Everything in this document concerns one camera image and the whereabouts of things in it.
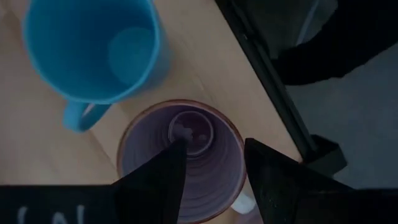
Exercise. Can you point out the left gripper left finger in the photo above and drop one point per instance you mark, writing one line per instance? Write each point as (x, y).
(152, 193)

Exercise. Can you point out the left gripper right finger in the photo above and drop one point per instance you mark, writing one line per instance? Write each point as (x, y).
(273, 186)

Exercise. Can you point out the dark purple ribbed mug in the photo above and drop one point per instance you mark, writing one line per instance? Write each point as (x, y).
(217, 155)

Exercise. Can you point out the black bulky floor object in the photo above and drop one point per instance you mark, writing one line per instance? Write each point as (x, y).
(342, 46)

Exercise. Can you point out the light blue faceted mug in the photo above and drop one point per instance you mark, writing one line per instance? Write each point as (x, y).
(77, 46)

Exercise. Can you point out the black table edge rail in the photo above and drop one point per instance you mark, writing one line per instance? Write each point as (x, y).
(264, 71)

